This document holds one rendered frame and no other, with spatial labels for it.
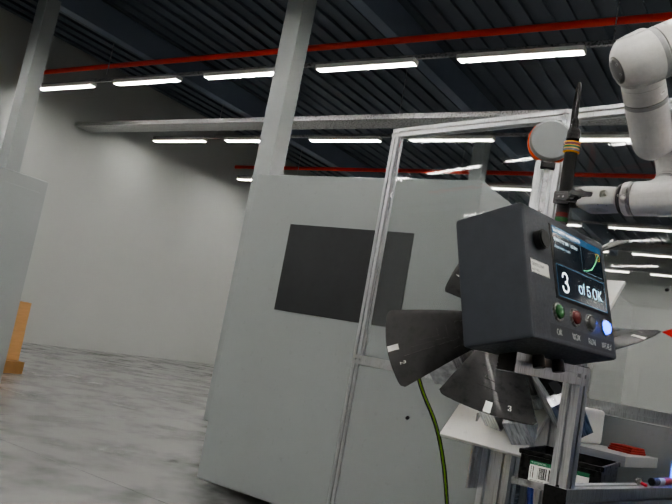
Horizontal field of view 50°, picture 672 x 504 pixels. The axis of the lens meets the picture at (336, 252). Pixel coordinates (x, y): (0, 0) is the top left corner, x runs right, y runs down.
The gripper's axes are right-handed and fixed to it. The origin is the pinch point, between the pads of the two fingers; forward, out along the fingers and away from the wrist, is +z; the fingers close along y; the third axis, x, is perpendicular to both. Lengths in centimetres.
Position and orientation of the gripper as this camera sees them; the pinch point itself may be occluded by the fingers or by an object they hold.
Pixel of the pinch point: (565, 199)
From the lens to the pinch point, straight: 197.0
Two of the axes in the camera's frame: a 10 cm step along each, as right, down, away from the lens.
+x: 1.9, -9.7, 1.2
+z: -7.0, -0.4, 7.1
